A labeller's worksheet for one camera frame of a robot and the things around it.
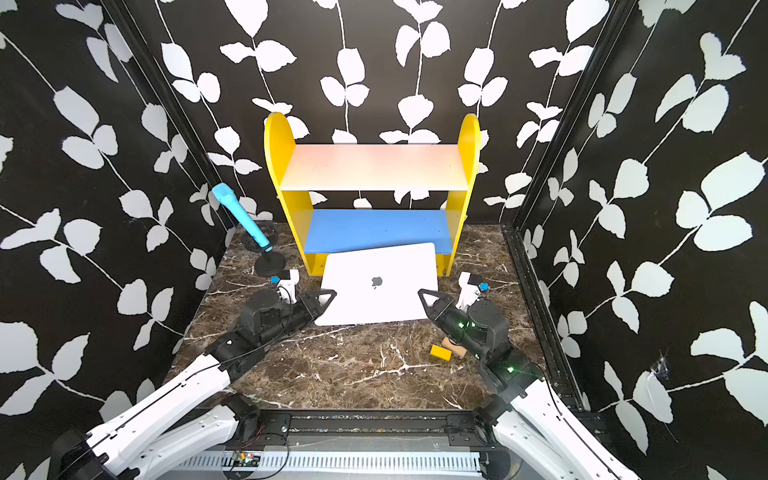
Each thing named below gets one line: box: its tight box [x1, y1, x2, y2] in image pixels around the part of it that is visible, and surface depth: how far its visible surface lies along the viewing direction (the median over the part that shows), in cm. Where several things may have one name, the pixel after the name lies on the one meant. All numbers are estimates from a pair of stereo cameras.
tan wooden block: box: [441, 337, 468, 358], surface depth 89 cm
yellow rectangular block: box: [430, 344, 453, 362], surface depth 88 cm
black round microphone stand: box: [255, 251, 286, 277], surface depth 109 cm
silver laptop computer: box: [315, 242, 439, 326], surface depth 78 cm
